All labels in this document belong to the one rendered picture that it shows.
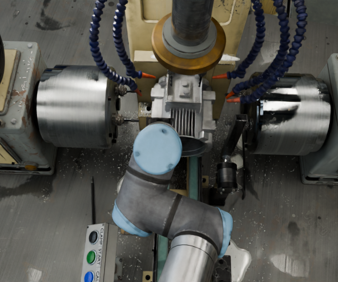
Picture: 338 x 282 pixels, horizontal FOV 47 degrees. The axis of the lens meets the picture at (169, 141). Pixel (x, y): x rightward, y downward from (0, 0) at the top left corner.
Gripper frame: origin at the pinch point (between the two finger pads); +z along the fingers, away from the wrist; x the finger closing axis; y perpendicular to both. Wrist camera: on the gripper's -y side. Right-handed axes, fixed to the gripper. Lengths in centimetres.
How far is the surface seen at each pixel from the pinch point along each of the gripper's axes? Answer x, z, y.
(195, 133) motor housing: -9.9, 1.6, 2.3
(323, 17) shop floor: -109, 168, 73
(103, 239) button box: 13.5, -13.8, -24.1
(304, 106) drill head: -39.1, -1.9, 11.0
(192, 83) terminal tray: -8.7, 6.4, 16.6
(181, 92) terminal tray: -5.4, 3.5, 13.9
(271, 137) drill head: -31.2, -0.4, 2.1
